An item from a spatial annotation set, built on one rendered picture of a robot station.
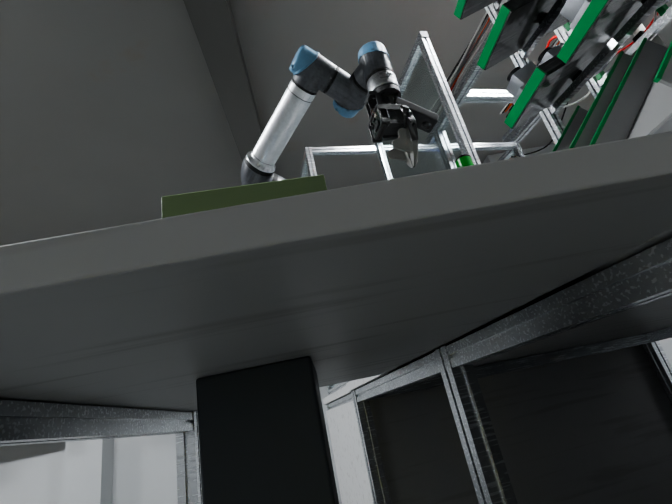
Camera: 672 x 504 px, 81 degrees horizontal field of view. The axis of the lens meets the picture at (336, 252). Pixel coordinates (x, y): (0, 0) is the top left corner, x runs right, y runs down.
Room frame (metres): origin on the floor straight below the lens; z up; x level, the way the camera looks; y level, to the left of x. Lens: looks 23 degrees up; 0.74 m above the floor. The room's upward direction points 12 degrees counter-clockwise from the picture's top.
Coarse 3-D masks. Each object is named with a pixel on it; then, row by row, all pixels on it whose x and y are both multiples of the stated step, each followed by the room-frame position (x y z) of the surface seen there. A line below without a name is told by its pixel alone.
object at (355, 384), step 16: (656, 240) 0.35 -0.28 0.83; (624, 256) 0.38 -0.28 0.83; (592, 272) 0.42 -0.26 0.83; (560, 288) 0.47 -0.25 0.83; (528, 304) 0.53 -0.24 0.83; (656, 304) 0.85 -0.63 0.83; (496, 320) 0.61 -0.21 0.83; (608, 320) 0.96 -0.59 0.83; (624, 320) 1.05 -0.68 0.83; (640, 320) 1.15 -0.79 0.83; (656, 320) 1.27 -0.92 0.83; (464, 336) 0.71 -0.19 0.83; (560, 336) 1.11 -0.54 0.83; (576, 336) 1.23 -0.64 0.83; (592, 336) 1.36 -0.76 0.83; (608, 336) 1.54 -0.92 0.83; (624, 336) 1.76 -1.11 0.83; (432, 352) 0.84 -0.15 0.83; (512, 352) 1.31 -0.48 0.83; (528, 352) 1.47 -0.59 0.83; (544, 352) 1.68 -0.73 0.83; (352, 384) 1.42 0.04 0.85
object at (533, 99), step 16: (544, 64) 0.52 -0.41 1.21; (560, 64) 0.52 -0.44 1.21; (576, 64) 0.55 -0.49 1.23; (544, 80) 0.53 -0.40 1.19; (560, 80) 0.57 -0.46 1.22; (528, 96) 0.57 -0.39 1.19; (544, 96) 0.59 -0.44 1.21; (512, 112) 0.61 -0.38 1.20; (528, 112) 0.61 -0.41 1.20; (512, 128) 0.64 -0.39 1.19
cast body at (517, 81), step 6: (528, 66) 0.56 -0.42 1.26; (534, 66) 0.56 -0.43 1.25; (510, 72) 0.58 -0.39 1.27; (516, 72) 0.57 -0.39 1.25; (522, 72) 0.57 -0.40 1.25; (528, 72) 0.57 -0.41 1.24; (510, 78) 0.58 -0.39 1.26; (516, 78) 0.57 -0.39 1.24; (522, 78) 0.57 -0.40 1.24; (528, 78) 0.57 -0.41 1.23; (510, 84) 0.59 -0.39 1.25; (516, 84) 0.58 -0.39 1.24; (522, 84) 0.57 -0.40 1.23; (510, 90) 0.60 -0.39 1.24; (516, 90) 0.59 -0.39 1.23; (522, 90) 0.57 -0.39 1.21; (516, 96) 0.59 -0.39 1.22
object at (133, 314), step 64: (320, 192) 0.19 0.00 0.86; (384, 192) 0.19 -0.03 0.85; (448, 192) 0.20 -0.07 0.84; (512, 192) 0.20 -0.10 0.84; (576, 192) 0.21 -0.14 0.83; (640, 192) 0.23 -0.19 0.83; (0, 256) 0.18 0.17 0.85; (64, 256) 0.18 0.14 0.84; (128, 256) 0.18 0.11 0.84; (192, 256) 0.19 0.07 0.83; (256, 256) 0.20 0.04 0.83; (320, 256) 0.22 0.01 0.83; (384, 256) 0.24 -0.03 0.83; (448, 256) 0.27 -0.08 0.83; (512, 256) 0.30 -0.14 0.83; (576, 256) 0.34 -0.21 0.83; (0, 320) 0.21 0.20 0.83; (64, 320) 0.23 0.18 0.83; (128, 320) 0.26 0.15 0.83; (192, 320) 0.29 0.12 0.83; (256, 320) 0.33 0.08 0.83; (320, 320) 0.38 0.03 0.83; (384, 320) 0.44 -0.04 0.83; (448, 320) 0.52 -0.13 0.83; (0, 384) 0.36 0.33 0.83; (64, 384) 0.41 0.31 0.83; (128, 384) 0.49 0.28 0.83; (192, 384) 0.59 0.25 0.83; (320, 384) 1.01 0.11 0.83
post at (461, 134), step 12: (420, 48) 1.09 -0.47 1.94; (432, 48) 1.07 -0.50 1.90; (432, 60) 1.07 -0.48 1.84; (432, 72) 1.08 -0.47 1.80; (444, 84) 1.07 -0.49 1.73; (444, 96) 1.07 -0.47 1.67; (444, 108) 1.09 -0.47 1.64; (456, 108) 1.07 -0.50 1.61; (456, 120) 1.07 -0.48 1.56; (456, 132) 1.08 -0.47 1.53; (468, 144) 1.07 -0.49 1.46
